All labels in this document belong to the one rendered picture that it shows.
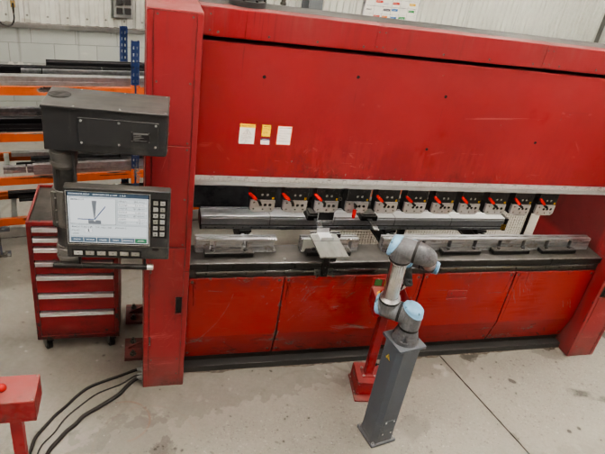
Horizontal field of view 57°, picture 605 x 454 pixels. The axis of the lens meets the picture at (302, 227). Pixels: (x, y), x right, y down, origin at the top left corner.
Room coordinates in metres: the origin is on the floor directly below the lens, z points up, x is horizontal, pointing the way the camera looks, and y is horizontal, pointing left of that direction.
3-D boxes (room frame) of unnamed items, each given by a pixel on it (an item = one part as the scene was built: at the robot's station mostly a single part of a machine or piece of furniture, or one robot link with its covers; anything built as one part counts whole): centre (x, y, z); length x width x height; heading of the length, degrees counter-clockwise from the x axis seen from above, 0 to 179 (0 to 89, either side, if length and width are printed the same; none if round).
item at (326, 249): (2.99, -0.18, 1.00); 0.26 x 0.18 x 0.01; 19
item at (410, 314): (2.50, -0.66, 0.94); 0.13 x 0.12 x 0.14; 71
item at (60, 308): (2.98, 1.40, 0.50); 0.50 x 0.50 x 1.00; 19
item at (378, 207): (3.25, -0.49, 1.25); 0.15 x 0.09 x 0.17; 109
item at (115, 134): (2.26, 0.90, 1.53); 0.51 x 0.25 x 0.85; 105
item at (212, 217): (3.54, -0.41, 0.93); 2.30 x 0.14 x 0.10; 109
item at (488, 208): (3.51, -1.25, 1.25); 0.15 x 0.09 x 0.17; 109
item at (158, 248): (2.19, 0.83, 1.42); 0.45 x 0.12 x 0.36; 105
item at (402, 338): (2.49, -0.67, 0.82); 0.15 x 0.15 x 0.10
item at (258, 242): (2.95, 0.39, 0.92); 0.50 x 0.06 x 0.10; 109
